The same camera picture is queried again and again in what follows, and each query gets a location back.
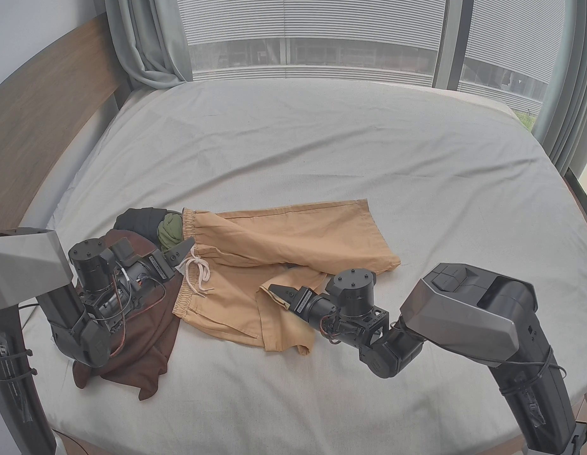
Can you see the tan shorts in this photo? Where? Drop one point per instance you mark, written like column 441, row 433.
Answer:
column 255, row 235

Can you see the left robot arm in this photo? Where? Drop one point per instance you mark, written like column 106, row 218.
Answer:
column 23, row 268

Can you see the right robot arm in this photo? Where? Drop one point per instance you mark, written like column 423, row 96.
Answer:
column 464, row 311

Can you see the grey-green curtain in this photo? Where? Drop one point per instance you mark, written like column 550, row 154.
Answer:
column 141, row 26
column 573, row 88

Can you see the window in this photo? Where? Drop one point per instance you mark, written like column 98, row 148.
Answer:
column 322, row 7

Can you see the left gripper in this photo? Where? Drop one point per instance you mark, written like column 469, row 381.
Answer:
column 153, row 268

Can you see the green garment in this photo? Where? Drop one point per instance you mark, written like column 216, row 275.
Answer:
column 170, row 230

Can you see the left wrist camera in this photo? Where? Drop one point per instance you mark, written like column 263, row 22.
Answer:
column 122, row 251

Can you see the bed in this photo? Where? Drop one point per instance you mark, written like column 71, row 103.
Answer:
column 322, row 159

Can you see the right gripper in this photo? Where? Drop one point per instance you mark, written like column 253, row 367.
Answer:
column 317, row 311

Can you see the brown garment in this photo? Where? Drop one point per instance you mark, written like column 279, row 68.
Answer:
column 141, row 349

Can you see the black garment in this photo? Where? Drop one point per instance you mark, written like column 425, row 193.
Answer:
column 137, row 223

